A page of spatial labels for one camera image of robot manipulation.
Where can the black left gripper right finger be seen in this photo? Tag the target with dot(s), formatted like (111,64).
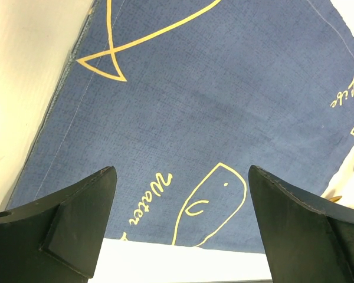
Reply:
(306,238)

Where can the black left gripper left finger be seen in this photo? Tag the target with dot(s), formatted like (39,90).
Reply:
(58,238)

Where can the blue cloth placemat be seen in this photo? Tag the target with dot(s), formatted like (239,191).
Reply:
(182,98)

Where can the copper spoon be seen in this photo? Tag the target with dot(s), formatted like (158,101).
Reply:
(335,199)

